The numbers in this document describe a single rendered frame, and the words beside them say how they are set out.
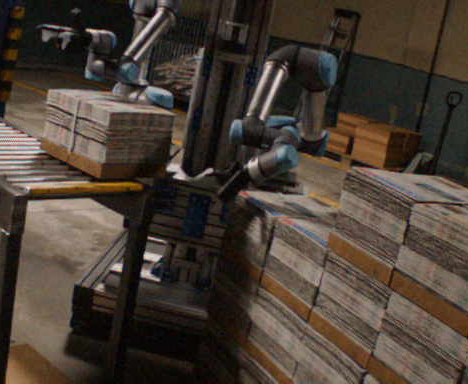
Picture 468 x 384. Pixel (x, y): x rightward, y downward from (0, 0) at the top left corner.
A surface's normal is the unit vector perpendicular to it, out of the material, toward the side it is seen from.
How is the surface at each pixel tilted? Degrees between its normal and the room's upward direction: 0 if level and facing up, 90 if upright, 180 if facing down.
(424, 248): 90
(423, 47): 90
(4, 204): 90
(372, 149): 89
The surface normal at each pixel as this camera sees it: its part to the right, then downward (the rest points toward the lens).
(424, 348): -0.90, -0.08
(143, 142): 0.67, 0.29
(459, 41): -0.71, 0.03
